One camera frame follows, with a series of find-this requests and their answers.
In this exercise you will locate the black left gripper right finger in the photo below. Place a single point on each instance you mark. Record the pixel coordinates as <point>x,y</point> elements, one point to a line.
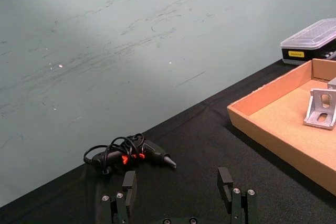
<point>231,195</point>

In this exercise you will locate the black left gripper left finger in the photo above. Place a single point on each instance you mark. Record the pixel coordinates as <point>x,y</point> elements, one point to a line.
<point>129,190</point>

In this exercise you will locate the black table cloth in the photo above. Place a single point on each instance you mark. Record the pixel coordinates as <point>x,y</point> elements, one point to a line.
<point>189,155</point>

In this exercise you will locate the shallow brown cardboard tray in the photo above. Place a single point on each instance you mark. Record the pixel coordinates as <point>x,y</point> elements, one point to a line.
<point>286,119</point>

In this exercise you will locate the grey metal block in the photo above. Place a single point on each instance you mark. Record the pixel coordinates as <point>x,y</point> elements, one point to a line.
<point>333,83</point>

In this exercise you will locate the clear plastic case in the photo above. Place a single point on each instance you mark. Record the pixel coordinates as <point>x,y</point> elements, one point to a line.
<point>308,41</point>

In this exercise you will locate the silver metal corner bracket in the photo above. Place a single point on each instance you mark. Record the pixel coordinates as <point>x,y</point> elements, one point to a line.
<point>320,107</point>

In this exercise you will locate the pale wall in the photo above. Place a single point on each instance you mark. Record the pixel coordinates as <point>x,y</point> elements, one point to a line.
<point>118,51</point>

